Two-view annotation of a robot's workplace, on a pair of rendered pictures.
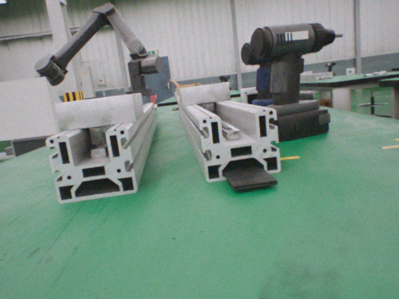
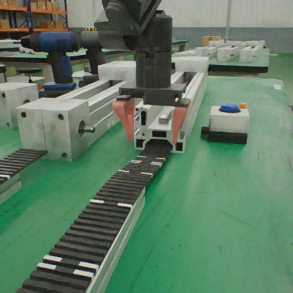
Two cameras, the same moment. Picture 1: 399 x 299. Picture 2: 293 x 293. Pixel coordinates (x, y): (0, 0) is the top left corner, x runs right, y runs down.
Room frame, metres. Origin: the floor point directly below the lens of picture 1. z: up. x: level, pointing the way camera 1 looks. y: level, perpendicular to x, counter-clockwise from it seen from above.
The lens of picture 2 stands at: (1.75, 0.31, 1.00)
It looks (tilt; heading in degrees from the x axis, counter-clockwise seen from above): 21 degrees down; 196
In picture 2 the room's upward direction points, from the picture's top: straight up
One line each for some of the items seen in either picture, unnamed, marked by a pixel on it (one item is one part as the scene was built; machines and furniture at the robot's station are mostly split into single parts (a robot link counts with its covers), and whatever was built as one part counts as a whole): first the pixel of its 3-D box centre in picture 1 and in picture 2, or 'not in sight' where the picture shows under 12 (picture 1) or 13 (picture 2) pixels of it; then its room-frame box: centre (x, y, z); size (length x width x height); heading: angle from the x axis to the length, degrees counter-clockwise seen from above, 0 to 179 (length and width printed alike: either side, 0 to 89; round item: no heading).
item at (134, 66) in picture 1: (137, 68); (150, 34); (1.25, 0.17, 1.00); 0.07 x 0.06 x 0.07; 68
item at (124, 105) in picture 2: (148, 103); (138, 116); (1.25, 0.15, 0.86); 0.07 x 0.07 x 0.09; 3
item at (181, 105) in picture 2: not in sight; (167, 117); (1.25, 0.20, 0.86); 0.07 x 0.07 x 0.09; 3
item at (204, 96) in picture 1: (202, 99); (123, 74); (0.81, -0.04, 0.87); 0.16 x 0.11 x 0.07; 3
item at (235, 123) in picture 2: not in sight; (224, 123); (1.07, 0.29, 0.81); 0.10 x 0.08 x 0.06; 93
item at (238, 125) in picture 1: (204, 118); (124, 89); (0.81, -0.04, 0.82); 0.80 x 0.10 x 0.09; 3
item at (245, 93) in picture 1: (251, 102); (15, 104); (1.10, -0.22, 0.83); 0.11 x 0.10 x 0.10; 83
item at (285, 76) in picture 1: (303, 80); (86, 63); (0.66, -0.24, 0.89); 0.20 x 0.08 x 0.22; 107
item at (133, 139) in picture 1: (129, 128); (184, 92); (0.79, 0.15, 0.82); 0.80 x 0.10 x 0.09; 3
